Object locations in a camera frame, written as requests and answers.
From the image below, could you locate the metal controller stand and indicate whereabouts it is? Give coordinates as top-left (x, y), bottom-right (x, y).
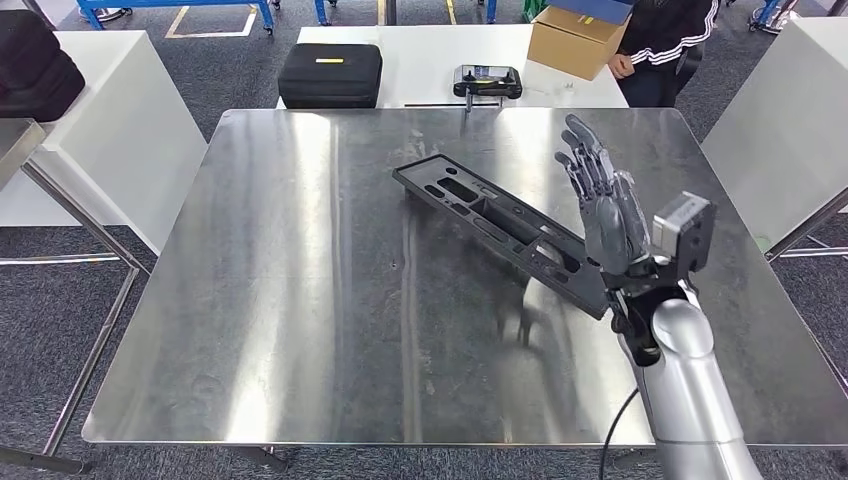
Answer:
top-left (463, 89), bottom-right (506, 115)

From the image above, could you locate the black remote controller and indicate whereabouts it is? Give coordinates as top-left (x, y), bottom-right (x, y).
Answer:
top-left (453, 64), bottom-right (523, 101)

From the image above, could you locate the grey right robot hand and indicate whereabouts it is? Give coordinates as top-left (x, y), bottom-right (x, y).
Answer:
top-left (554, 113), bottom-right (654, 276)

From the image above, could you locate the blue metal frame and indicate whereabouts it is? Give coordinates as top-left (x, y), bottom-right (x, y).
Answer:
top-left (76, 0), bottom-right (276, 34)

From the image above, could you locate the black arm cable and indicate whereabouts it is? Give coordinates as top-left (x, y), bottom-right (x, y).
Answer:
top-left (598, 387), bottom-right (641, 480)

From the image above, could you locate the brown cardboard box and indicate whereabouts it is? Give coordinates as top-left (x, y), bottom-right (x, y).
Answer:
top-left (527, 5), bottom-right (631, 82)

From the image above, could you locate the white board panel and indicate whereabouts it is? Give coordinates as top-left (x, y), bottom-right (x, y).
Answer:
top-left (700, 16), bottom-right (848, 253)
top-left (0, 29), bottom-right (210, 256)

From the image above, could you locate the black zippered carry case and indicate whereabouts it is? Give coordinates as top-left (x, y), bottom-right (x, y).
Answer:
top-left (277, 42), bottom-right (384, 111)

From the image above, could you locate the black plastic plate part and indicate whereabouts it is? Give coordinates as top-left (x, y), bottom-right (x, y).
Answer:
top-left (392, 153), bottom-right (614, 321)

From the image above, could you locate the white table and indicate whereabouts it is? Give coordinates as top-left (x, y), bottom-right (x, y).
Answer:
top-left (276, 25), bottom-right (629, 111)

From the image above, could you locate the person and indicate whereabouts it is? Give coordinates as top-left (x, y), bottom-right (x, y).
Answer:
top-left (607, 0), bottom-right (721, 109)

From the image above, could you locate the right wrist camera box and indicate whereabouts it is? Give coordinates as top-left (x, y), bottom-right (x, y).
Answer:
top-left (652, 192), bottom-right (718, 273)

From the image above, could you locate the blue flat box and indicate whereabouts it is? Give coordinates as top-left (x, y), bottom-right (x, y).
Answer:
top-left (546, 0), bottom-right (637, 26)

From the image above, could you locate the black padded bag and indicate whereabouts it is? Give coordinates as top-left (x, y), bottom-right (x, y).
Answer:
top-left (0, 9), bottom-right (87, 124)

